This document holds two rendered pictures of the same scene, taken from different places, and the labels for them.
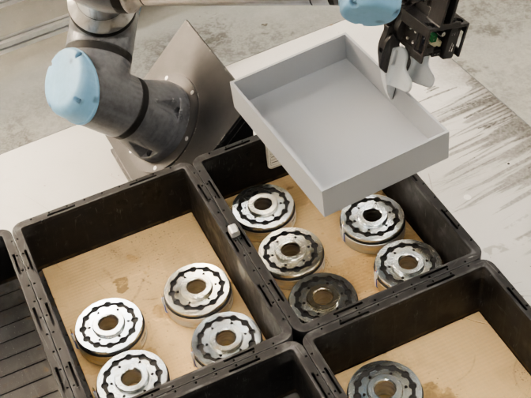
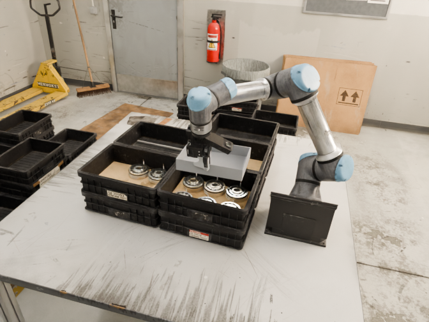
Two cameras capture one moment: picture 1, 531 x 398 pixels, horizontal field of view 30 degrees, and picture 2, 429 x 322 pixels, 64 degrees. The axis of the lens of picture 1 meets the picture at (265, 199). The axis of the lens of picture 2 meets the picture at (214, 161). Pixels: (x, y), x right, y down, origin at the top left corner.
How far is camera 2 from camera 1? 211 cm
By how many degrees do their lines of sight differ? 89
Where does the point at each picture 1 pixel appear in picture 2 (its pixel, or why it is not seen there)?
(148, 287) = not seen: hidden behind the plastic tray
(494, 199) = (195, 282)
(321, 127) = (219, 161)
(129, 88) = (302, 172)
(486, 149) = (219, 304)
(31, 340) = not seen: hidden behind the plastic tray
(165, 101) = (299, 188)
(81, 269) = (258, 165)
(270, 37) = not seen: outside the picture
